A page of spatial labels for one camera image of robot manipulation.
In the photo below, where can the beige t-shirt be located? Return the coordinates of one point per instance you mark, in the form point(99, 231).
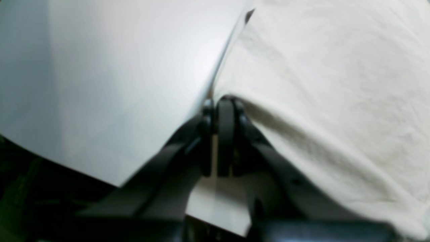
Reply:
point(341, 89)

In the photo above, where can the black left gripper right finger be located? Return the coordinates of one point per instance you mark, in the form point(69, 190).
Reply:
point(285, 205)

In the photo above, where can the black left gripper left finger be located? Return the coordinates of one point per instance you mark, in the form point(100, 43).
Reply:
point(151, 205)

